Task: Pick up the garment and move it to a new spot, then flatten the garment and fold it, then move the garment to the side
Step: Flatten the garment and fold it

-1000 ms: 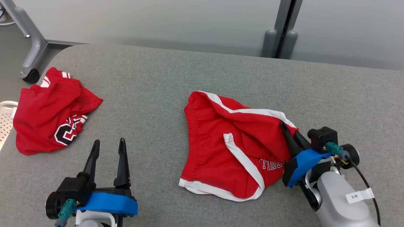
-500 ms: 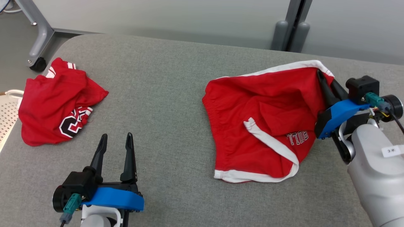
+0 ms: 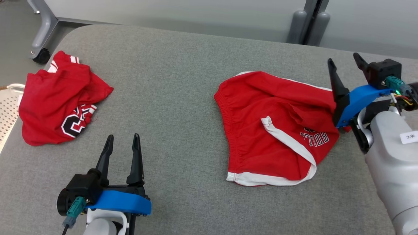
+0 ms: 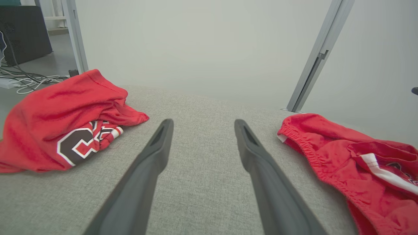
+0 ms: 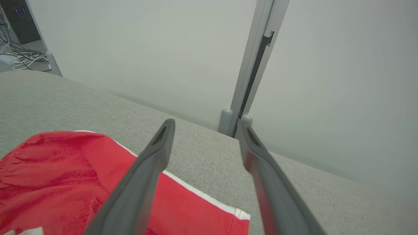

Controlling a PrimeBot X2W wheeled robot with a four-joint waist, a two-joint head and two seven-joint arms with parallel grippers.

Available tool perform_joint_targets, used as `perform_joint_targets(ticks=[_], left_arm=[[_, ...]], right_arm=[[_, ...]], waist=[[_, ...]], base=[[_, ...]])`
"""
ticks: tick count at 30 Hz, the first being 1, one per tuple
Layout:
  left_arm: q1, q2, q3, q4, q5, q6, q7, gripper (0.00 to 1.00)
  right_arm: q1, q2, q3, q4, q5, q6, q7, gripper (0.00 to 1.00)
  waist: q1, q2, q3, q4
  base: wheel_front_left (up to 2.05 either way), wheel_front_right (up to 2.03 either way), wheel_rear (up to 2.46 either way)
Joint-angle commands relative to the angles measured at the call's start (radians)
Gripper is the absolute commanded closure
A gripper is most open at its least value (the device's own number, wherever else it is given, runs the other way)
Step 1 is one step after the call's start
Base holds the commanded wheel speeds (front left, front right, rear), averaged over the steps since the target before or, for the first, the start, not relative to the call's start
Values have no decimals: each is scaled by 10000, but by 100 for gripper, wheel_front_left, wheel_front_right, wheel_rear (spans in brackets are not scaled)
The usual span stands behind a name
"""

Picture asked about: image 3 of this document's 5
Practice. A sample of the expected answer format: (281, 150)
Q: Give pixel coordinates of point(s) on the white perforated laundry basket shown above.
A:
(8, 111)

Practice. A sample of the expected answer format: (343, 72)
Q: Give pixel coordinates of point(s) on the red Bulls 23 jersey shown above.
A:
(52, 98)

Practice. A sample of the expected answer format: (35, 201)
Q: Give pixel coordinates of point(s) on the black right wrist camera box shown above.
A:
(383, 70)

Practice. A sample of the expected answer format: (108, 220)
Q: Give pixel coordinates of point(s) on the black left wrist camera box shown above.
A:
(83, 186)

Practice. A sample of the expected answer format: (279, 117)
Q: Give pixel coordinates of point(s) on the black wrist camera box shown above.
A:
(83, 186)
(383, 70)

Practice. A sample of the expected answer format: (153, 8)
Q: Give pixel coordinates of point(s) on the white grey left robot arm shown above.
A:
(104, 225)

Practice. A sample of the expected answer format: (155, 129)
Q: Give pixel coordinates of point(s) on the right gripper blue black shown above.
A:
(354, 101)

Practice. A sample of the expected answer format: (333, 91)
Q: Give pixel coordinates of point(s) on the grey partition joint post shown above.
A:
(313, 23)

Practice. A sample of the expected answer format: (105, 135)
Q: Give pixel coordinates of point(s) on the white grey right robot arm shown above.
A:
(392, 163)

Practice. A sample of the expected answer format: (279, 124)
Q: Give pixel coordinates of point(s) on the red shorts with white trim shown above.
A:
(261, 124)

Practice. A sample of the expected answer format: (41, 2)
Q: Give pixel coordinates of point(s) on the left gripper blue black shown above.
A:
(124, 200)

